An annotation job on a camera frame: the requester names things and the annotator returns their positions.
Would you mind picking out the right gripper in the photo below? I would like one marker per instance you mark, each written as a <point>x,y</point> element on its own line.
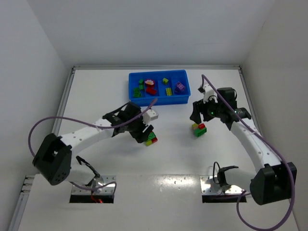
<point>200,110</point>

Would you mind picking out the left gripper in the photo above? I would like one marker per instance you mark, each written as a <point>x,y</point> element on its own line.
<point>138,131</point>

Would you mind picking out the large lego block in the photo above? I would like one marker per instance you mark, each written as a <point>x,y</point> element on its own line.
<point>152,138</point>

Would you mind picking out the purple butterfly lego brick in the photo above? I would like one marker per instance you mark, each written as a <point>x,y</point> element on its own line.
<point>179,88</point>

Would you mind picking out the lime two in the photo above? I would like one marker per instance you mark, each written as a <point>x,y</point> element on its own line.
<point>169,92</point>

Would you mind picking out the green two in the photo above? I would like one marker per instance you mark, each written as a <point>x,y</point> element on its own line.
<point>137,93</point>

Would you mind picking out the lime lego brick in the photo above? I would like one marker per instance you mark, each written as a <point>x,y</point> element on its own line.
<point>165,81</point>

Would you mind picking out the red curved lego brick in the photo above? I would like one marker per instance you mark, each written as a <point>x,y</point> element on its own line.
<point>151,91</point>

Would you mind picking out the red flower lego brick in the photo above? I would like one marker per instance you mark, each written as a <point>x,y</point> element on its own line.
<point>149,83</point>

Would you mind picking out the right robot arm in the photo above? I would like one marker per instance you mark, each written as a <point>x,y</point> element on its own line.
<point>272,181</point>

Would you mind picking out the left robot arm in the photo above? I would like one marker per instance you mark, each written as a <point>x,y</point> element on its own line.
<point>58,160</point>

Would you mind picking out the small stacked lego block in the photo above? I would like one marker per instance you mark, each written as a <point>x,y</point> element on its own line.
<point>199,129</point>

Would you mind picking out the blue plastic sorting bin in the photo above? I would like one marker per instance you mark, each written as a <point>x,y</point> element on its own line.
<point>172,75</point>

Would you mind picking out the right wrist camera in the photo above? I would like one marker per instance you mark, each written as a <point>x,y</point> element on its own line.
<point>207,91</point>

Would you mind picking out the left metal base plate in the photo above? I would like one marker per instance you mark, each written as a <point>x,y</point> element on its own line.
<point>106,183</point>

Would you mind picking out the metal base plate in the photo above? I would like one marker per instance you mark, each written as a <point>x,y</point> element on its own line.
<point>209,188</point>
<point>106,183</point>

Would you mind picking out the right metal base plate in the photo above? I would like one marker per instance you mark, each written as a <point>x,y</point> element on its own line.
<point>209,188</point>

